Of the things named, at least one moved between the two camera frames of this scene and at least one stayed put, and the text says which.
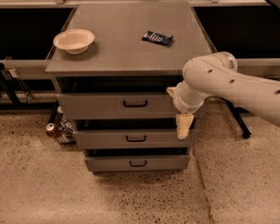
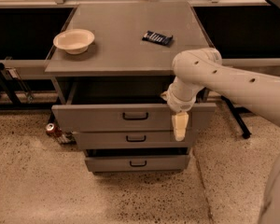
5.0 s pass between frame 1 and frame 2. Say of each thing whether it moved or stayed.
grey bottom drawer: stayed
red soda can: stayed
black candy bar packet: stayed
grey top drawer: moved
